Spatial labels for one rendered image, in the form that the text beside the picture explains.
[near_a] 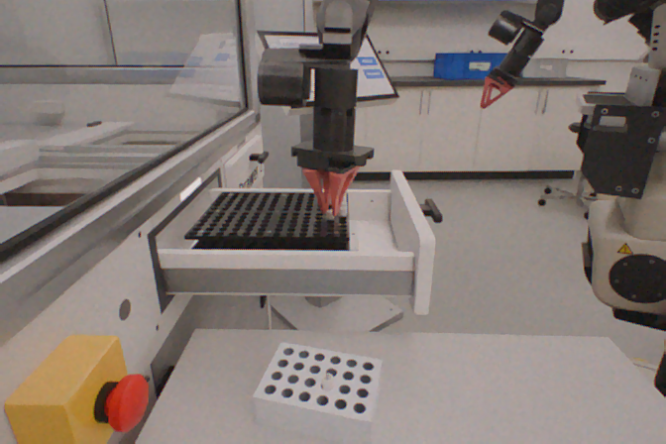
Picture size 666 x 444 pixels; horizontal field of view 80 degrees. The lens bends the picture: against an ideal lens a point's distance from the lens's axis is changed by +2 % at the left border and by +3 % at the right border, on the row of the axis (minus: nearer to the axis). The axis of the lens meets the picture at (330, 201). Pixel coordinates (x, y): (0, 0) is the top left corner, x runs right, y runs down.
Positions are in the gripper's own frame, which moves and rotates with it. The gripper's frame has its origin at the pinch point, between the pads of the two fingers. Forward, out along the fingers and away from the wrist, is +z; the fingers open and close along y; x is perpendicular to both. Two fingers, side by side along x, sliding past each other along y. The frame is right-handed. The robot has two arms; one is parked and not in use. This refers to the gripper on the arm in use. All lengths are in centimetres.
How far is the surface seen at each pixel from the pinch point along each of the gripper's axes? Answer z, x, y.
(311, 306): 86, 88, -45
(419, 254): 0.8, -6.6, 14.6
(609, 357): 14.5, 3.9, 38.3
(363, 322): 86, 89, -20
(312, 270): 4.6, -10.0, 2.2
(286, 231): 2.0, -6.2, -3.7
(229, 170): 0.5, 10.4, -26.2
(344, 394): 13.8, -17.8, 10.2
